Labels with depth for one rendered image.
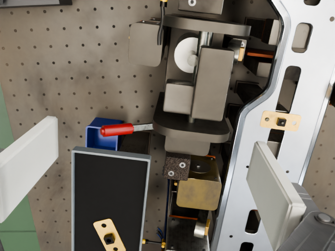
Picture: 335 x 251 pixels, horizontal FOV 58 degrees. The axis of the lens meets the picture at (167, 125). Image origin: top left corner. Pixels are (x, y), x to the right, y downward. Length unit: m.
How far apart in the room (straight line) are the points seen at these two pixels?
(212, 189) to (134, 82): 0.46
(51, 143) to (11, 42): 0.88
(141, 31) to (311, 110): 0.40
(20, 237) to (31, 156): 2.28
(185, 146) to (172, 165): 0.05
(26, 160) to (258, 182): 0.13
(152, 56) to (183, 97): 0.11
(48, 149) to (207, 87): 0.31
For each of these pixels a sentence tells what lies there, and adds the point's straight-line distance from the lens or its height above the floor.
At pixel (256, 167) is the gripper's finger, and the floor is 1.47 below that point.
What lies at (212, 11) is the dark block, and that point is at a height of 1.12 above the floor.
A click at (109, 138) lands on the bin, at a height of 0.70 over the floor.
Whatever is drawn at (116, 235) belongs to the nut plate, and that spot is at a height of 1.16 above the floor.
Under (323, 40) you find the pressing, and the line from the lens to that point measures 0.69.
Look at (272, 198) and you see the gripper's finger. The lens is 0.17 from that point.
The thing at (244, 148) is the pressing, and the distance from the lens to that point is 0.71.
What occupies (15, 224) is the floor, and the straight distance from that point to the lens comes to 2.39.
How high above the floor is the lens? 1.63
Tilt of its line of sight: 69 degrees down
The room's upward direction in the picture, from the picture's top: 173 degrees counter-clockwise
